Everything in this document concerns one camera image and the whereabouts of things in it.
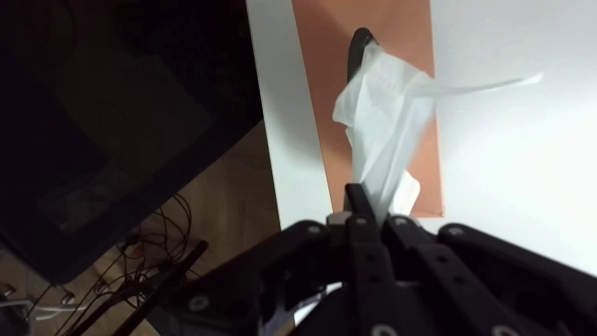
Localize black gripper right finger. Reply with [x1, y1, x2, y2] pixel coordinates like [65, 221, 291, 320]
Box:
[380, 212, 597, 336]

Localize white tissue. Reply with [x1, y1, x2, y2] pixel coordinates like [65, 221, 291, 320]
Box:
[330, 40, 546, 219]

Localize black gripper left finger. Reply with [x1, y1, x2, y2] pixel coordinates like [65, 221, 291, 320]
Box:
[147, 180, 403, 336]

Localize dark tangled cables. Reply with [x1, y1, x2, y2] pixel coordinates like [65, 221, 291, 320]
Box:
[35, 191, 211, 336]

